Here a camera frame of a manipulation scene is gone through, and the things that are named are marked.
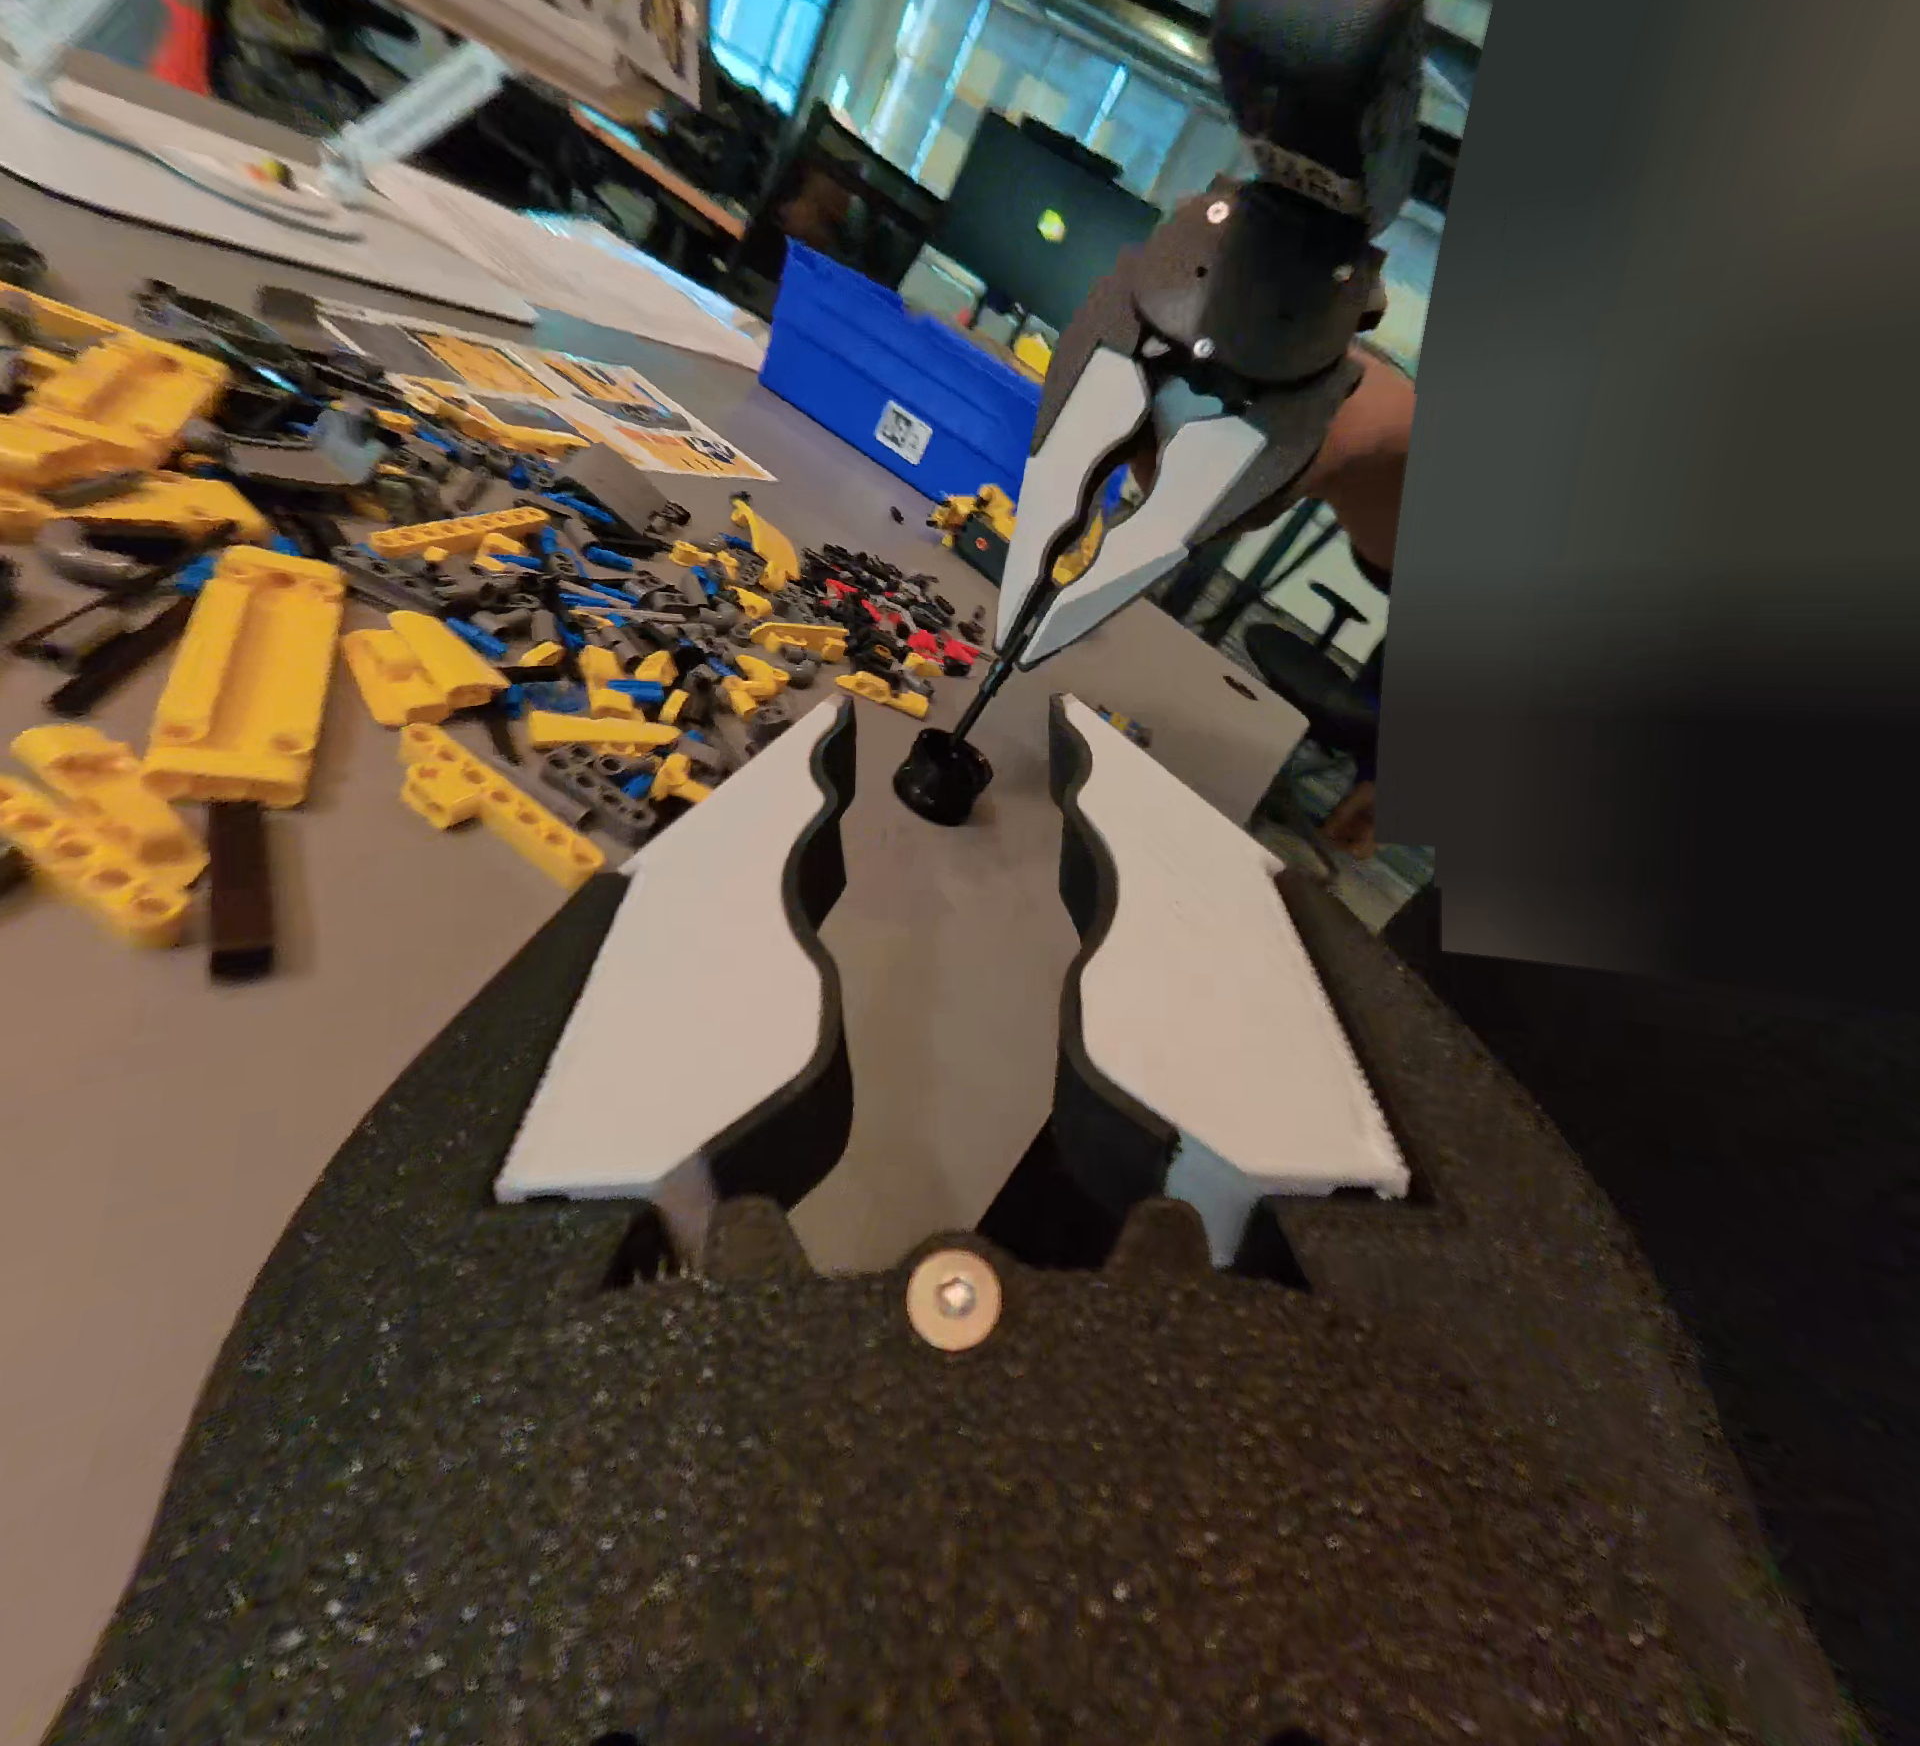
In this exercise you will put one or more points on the yellow assembled toy block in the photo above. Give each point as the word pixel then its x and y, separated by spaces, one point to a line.
pixel 976 528

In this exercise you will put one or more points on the black toy wheel rim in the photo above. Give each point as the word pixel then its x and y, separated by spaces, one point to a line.
pixel 941 787

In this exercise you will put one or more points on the white paper sheets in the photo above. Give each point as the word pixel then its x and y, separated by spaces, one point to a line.
pixel 600 275

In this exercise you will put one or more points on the person's right forearm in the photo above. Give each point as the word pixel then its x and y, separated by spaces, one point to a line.
pixel 1365 457

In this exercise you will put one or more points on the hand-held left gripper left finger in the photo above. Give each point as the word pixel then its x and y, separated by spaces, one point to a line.
pixel 676 1011

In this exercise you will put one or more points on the blue plastic bin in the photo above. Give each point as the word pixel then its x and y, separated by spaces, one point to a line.
pixel 855 350

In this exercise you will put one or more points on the pile of toy building pieces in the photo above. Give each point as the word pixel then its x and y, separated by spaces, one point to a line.
pixel 240 667

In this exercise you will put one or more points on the yellow grey sticker sheet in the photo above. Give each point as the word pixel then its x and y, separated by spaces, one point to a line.
pixel 600 402

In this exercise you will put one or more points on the black computer monitor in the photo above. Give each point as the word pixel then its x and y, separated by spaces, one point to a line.
pixel 1036 202

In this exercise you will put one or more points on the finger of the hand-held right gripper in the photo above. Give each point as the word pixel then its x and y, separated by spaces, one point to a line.
pixel 1059 472
pixel 1186 472

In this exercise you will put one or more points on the white booklet stand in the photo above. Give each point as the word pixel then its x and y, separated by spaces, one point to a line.
pixel 149 172

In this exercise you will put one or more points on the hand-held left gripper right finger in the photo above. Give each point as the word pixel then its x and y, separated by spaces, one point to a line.
pixel 1215 997

